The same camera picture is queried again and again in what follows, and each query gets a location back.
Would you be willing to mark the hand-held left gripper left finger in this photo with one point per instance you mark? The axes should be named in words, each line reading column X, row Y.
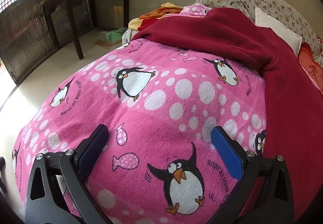
column 93, row 148

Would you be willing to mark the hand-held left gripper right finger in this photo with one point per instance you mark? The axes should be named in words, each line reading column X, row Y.
column 227, row 153

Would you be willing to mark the dark red knit garment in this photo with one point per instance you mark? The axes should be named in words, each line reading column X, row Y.
column 214, row 34

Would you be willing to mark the pink penguin printed blanket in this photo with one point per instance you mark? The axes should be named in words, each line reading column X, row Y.
column 156, row 113

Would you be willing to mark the green plastic bag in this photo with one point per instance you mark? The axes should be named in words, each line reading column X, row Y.
column 114, row 36

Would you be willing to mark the red cushion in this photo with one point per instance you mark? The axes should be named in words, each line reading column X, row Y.
column 310, row 65

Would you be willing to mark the metal grille door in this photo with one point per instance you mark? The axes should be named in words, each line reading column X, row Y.
column 22, row 32

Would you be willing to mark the white pillow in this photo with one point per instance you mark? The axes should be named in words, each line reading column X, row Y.
column 275, row 26

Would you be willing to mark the orange yellow cloth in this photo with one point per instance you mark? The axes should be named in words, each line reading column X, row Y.
column 156, row 14

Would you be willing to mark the floral quilt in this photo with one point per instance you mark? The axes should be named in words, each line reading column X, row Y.
column 272, row 2

